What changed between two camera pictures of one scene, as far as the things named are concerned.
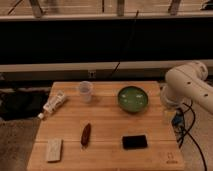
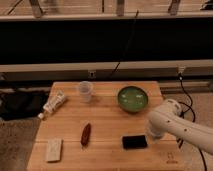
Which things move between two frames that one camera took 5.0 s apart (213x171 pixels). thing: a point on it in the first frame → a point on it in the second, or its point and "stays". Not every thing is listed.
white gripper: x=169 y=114 → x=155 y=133
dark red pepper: x=85 y=136 stays
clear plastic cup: x=85 y=87 stays
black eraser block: x=134 y=142 stays
